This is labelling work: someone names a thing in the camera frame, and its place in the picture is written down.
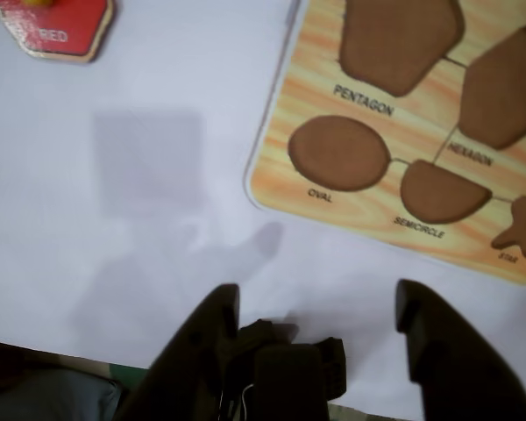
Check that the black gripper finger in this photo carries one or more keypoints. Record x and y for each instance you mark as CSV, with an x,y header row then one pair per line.
x,y
188,364
456,373

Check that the red hexagon piece yellow pin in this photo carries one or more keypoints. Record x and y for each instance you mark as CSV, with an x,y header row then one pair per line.
x,y
66,26

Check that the wooden shape puzzle board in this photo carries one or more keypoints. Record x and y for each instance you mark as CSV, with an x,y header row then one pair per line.
x,y
425,127

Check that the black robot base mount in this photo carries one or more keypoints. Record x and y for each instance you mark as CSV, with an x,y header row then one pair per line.
x,y
289,373

